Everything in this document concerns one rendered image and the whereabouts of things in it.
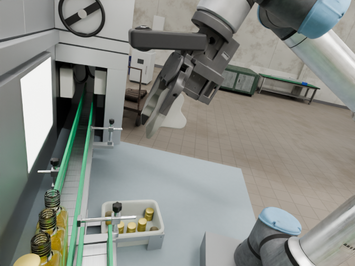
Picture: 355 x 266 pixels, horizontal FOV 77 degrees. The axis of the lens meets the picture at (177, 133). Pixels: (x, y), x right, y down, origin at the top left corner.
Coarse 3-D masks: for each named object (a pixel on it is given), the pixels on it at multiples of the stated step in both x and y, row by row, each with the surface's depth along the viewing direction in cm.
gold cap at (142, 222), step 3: (141, 219) 88; (144, 219) 89; (138, 222) 87; (141, 222) 87; (144, 222) 87; (138, 225) 87; (141, 225) 86; (144, 225) 87; (138, 228) 87; (141, 228) 87; (144, 228) 88; (138, 231) 88; (141, 231) 88; (144, 231) 88
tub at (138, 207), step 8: (136, 200) 93; (144, 200) 94; (152, 200) 95; (104, 208) 86; (112, 208) 90; (128, 208) 93; (136, 208) 94; (144, 208) 95; (104, 216) 83; (136, 216) 95; (160, 216) 88; (104, 224) 79; (136, 224) 91; (152, 224) 93; (160, 224) 85; (104, 232) 77; (136, 232) 79; (144, 232) 80; (152, 232) 80; (160, 232) 81
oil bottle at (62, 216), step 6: (42, 210) 50; (60, 210) 50; (66, 210) 52; (60, 216) 49; (66, 216) 51; (60, 222) 49; (66, 222) 51; (36, 228) 48; (66, 228) 52; (66, 234) 52; (66, 240) 53; (66, 246) 54; (66, 252) 55; (66, 258) 55; (66, 264) 56
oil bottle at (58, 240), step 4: (60, 228) 47; (36, 232) 45; (56, 232) 45; (60, 232) 46; (64, 232) 48; (52, 236) 44; (56, 236) 45; (60, 236) 45; (64, 236) 48; (52, 240) 44; (56, 240) 44; (60, 240) 45; (64, 240) 48; (52, 244) 44; (56, 244) 44; (60, 244) 45; (64, 244) 48; (52, 248) 44; (56, 248) 44; (60, 248) 44; (64, 248) 49; (60, 252) 45; (64, 252) 49; (64, 256) 50; (64, 260) 50; (64, 264) 51
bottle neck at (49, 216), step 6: (48, 210) 44; (54, 210) 44; (42, 216) 43; (48, 216) 44; (54, 216) 43; (42, 222) 42; (48, 222) 42; (54, 222) 44; (42, 228) 43; (48, 228) 43; (54, 228) 44
